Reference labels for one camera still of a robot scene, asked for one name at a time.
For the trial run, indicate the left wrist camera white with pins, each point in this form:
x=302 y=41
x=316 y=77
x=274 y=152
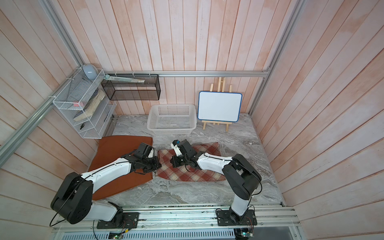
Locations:
x=151 y=154

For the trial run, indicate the rust brown skirt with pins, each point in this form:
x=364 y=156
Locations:
x=111 y=148

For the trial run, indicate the wooden easel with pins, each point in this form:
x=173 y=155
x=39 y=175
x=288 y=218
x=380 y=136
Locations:
x=221 y=89

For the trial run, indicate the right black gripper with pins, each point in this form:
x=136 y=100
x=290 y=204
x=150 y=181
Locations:
x=175 y=164

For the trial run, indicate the grey computer mouse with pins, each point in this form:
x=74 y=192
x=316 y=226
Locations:
x=90 y=71

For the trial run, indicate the aluminium rail frame front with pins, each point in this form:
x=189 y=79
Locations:
x=267 y=221

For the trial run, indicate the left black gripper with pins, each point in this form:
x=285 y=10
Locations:
x=156 y=166

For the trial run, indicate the white wire shelf rack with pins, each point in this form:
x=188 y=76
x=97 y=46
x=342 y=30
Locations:
x=80 y=89

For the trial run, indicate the white plastic basket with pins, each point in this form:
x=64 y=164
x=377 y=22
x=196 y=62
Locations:
x=172 y=119

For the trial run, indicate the worn book on shelf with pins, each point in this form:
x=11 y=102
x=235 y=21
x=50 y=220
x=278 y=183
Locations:
x=91 y=106

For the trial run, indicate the black wire mesh basket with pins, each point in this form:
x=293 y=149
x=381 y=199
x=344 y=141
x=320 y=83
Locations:
x=150 y=90

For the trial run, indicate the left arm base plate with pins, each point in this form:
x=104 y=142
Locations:
x=121 y=221

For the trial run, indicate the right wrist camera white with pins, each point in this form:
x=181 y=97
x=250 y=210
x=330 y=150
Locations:
x=175 y=147

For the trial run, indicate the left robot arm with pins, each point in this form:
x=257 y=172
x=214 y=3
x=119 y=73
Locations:
x=74 y=199

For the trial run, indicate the light green flat ruler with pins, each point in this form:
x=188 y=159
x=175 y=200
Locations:
x=122 y=79

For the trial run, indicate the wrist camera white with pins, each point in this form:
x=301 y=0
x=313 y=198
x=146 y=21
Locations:
x=175 y=147
x=151 y=154

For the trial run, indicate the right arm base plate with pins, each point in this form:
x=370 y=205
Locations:
x=229 y=218

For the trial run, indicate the red plaid skirt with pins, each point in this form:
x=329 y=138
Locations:
x=181 y=174

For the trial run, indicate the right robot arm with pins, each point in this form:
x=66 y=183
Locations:
x=240 y=174

